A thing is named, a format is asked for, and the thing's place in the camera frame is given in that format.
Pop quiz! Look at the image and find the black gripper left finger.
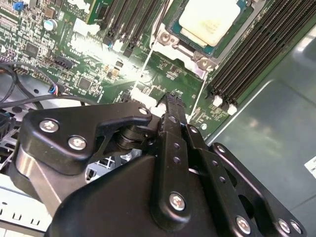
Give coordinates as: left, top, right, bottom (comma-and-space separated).
8, 91, 193, 229

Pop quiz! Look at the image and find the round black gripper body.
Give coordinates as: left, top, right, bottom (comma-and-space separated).
46, 155, 233, 237

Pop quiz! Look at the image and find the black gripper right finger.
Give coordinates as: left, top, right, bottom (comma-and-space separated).
176, 97, 307, 237

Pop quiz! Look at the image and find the silver-topped CPU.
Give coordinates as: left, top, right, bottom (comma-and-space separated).
170, 0, 247, 54

